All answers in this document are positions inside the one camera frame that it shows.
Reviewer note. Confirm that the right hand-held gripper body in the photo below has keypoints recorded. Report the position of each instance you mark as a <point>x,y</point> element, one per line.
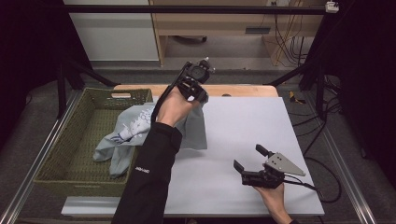
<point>274,171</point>

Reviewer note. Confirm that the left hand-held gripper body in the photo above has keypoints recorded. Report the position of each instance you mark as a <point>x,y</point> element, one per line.
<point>197,72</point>

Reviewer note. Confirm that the light grey printed shirt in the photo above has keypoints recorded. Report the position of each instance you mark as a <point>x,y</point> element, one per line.
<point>134,127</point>

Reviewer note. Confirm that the green woven basket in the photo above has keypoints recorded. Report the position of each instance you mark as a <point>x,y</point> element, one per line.
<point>77,149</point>

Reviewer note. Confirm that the person's left hand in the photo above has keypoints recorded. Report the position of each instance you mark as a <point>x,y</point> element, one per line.
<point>173,109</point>

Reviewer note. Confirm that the person's right hand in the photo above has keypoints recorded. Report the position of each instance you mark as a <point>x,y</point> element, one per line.
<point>275,199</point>

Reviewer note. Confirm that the wooden desk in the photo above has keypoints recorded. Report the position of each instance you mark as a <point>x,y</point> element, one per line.
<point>214,23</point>

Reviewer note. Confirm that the yellow and black tool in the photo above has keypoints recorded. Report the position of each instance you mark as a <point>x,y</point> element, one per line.
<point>296,99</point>

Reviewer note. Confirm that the black metal stand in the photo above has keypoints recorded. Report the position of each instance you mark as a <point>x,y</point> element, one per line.
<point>308,74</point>
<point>77,74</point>

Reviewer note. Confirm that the white cabinet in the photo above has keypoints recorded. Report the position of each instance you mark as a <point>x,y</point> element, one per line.
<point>115,34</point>

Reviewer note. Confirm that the black curtain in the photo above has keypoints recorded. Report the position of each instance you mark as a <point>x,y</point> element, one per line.
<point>367,77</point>
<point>31,46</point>

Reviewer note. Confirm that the small white device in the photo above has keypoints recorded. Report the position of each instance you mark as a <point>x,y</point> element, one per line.
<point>332,6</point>

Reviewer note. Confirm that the black horizontal frame bar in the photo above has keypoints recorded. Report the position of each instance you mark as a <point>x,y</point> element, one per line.
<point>186,9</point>

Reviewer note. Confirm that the aluminium frame rail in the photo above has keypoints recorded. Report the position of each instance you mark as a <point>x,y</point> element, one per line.
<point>348,174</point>
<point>37,155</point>

